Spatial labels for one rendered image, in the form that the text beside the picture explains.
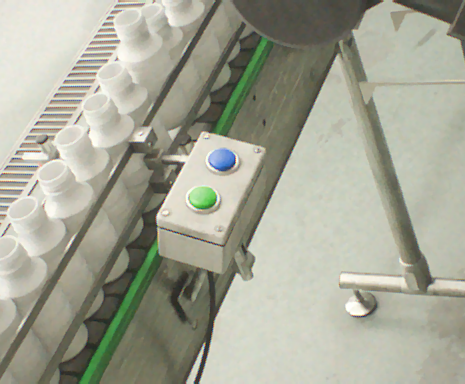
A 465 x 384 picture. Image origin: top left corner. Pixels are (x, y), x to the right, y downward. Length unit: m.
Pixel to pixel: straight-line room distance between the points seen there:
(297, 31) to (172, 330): 0.85
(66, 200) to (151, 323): 0.20
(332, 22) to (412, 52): 2.63
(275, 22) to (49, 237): 0.69
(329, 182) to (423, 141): 0.26
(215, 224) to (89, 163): 0.19
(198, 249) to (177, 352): 0.24
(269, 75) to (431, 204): 1.18
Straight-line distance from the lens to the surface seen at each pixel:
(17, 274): 1.22
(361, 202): 2.81
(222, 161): 1.26
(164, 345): 1.41
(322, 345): 2.53
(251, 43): 1.64
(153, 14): 1.49
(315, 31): 0.60
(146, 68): 1.42
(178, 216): 1.22
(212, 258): 1.24
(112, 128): 1.35
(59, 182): 1.27
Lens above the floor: 1.89
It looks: 40 degrees down
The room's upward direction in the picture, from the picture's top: 24 degrees counter-clockwise
